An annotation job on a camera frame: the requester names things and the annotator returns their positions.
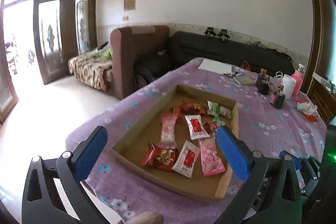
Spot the pink bear snack packet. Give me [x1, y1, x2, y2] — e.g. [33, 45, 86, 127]
[199, 134, 226, 177]

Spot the clear green snack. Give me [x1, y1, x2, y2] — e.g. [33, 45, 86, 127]
[213, 115, 226, 128]

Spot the small red candy packet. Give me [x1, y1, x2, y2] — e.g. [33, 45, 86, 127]
[203, 121, 217, 135]

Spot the green white candy packet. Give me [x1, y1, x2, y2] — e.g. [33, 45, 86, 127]
[207, 101, 233, 119]

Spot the shallow cardboard tray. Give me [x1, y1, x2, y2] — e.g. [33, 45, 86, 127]
[110, 84, 240, 200]

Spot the white red snack packet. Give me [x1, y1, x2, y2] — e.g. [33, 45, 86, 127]
[185, 115, 210, 140]

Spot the red gold snack packet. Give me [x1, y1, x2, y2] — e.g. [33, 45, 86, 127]
[141, 142, 179, 171]

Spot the red rectangular snack bar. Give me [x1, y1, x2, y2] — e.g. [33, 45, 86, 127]
[170, 106, 184, 122]

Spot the large red snack bag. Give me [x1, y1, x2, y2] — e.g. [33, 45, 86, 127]
[182, 102, 209, 115]

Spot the crumpled white cloth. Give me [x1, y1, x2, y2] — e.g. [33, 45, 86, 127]
[296, 102, 318, 117]

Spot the black holder with cork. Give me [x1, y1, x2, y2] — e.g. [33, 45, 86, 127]
[256, 68, 270, 96]
[270, 84, 285, 109]

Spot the white plastic jar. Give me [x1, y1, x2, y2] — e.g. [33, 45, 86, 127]
[281, 74, 296, 100]

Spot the pink sleeved water bottle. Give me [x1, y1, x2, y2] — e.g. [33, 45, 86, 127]
[291, 64, 306, 97]

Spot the olive notebook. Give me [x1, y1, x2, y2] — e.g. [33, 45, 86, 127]
[233, 75, 256, 86]

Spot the black marker pen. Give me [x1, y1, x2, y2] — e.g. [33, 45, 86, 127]
[223, 72, 243, 77]

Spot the white paper sheet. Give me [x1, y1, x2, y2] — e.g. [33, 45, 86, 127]
[198, 59, 232, 75]

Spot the tiger print blanket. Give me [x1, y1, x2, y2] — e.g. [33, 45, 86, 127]
[68, 48, 113, 92]

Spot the black sofa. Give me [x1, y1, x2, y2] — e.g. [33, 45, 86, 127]
[133, 31, 294, 89]

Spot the brown armchair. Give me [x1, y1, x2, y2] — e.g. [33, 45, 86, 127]
[110, 25, 169, 100]

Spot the wooden glass door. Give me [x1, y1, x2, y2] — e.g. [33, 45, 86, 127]
[1, 0, 97, 123]

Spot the phone on gripper mount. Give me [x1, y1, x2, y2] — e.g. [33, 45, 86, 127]
[319, 118, 335, 200]

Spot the small wall plaque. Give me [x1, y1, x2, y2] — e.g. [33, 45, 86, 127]
[123, 0, 136, 11]

